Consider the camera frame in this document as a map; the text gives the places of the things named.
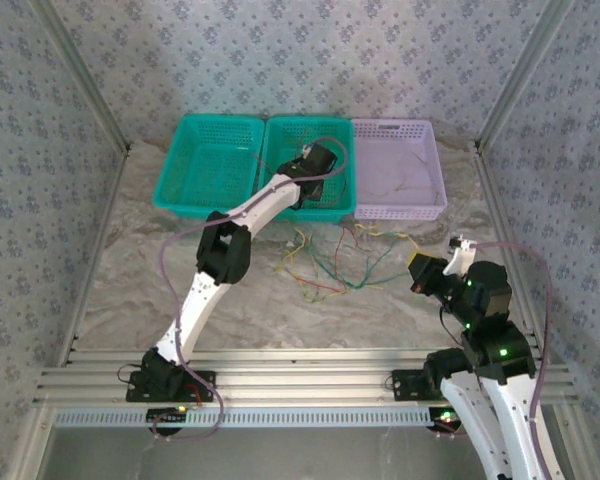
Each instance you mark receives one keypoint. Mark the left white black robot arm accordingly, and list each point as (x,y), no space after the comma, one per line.
(200,305)

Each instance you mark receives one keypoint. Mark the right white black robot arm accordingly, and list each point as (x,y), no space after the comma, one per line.
(510,430)

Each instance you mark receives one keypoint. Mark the teal perforated plastic basket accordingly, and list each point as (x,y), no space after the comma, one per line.
(280,140)
(205,170)

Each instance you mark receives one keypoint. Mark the lilac perforated plastic basket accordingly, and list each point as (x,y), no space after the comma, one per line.
(380,165)

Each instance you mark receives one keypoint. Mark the small controller circuit board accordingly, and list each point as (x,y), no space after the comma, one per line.
(445,417)
(167,415)

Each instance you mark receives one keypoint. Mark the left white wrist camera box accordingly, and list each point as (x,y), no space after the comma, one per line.
(310,149)

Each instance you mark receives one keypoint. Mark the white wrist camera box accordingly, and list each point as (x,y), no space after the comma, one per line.
(310,149)
(460,257)

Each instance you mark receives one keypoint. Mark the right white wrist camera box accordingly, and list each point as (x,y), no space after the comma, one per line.
(460,257)

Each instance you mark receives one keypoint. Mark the aluminium table side rail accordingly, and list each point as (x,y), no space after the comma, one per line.
(100,245)
(505,240)

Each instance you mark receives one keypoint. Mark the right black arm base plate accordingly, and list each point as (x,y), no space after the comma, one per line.
(407,385)

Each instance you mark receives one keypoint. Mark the aluminium mounting rail beam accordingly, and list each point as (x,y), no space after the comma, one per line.
(300,380)

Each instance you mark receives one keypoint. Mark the aluminium lower frame leg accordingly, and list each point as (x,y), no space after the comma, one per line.
(577,440)
(30,445)

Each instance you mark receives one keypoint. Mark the aluminium frame post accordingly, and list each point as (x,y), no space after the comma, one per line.
(525,75)
(80,75)

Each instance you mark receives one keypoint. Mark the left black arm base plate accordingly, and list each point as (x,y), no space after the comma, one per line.
(202,385)

